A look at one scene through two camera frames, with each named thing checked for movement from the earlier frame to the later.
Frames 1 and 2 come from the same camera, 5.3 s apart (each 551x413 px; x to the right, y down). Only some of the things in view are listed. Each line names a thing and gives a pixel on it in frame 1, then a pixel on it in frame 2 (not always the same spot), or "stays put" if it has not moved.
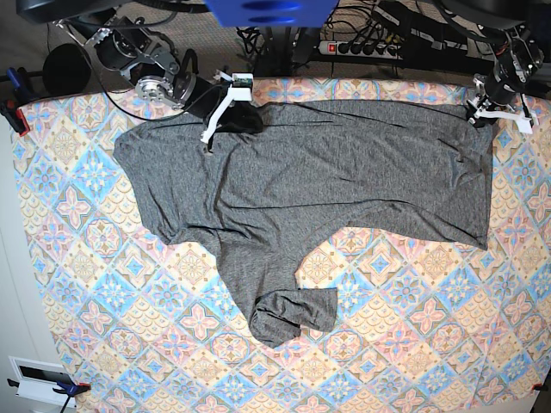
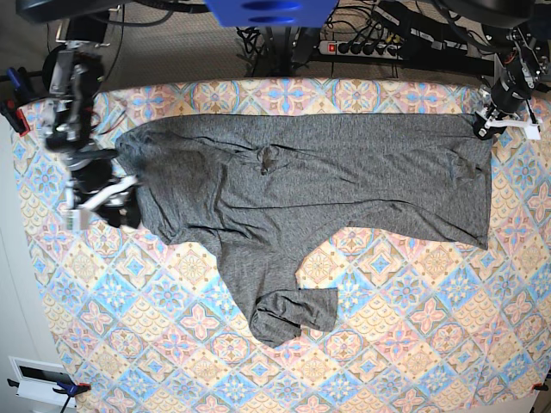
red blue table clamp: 20,94 stays put
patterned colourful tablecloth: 134,321 stays put
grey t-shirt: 266,199 stays put
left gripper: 237,114 -> 91,185
